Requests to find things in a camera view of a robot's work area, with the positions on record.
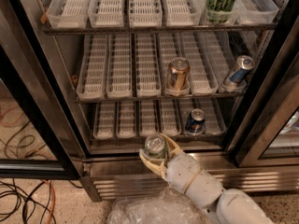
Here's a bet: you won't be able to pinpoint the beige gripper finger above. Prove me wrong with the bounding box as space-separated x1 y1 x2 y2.
162 134 183 160
139 149 167 181

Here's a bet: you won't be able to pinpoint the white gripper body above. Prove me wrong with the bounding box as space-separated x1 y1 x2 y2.
166 153 202 192

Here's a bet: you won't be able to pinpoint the green soda can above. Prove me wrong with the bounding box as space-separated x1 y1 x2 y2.
144 134 166 159

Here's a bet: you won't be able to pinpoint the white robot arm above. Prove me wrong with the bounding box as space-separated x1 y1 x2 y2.
139 133 274 224

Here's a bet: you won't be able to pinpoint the dark blue soda can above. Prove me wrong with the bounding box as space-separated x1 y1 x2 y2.
185 109 206 134

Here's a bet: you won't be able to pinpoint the gold copper soda can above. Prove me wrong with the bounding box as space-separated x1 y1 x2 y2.
166 57 191 91

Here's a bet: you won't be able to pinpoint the stainless steel fridge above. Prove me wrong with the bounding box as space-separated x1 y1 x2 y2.
41 0 298 202

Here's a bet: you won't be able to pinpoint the blue silver soda can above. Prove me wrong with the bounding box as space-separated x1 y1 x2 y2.
222 55 254 87

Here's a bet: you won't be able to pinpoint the open glass fridge door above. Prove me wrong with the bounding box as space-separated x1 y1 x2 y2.
0 0 86 179

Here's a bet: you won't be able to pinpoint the tall green lime can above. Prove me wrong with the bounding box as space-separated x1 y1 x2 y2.
206 0 235 23

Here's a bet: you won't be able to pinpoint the crumpled clear plastic bag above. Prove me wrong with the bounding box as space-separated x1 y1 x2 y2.
107 188 212 224

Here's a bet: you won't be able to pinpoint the bottom wire shelf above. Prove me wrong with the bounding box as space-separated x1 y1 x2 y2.
91 134 224 143

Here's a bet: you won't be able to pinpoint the wire shelf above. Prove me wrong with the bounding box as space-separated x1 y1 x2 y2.
43 23 277 35
91 134 224 143
75 91 245 104

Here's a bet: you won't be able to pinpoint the middle wire shelf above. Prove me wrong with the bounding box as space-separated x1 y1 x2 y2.
75 91 245 104

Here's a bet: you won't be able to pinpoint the orange extension cable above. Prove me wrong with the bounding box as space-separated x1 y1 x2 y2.
0 105 57 224

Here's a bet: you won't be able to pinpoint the black floor cables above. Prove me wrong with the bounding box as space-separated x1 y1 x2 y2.
0 121 83 224

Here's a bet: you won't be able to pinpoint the top wire shelf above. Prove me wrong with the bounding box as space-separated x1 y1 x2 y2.
43 23 277 35

